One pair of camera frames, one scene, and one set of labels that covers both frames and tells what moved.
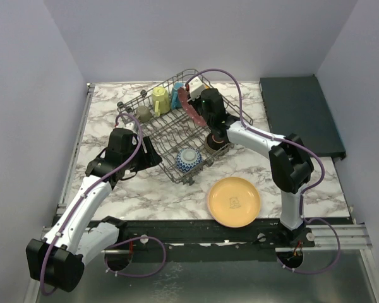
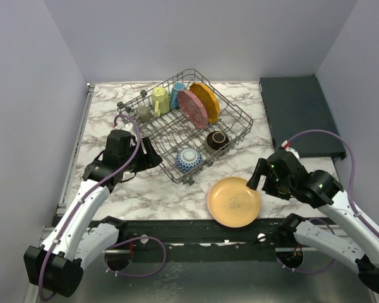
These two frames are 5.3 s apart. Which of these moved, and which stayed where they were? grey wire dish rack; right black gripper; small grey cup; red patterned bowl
Moved: right black gripper
Stayed: red patterned bowl; grey wire dish rack; small grey cup
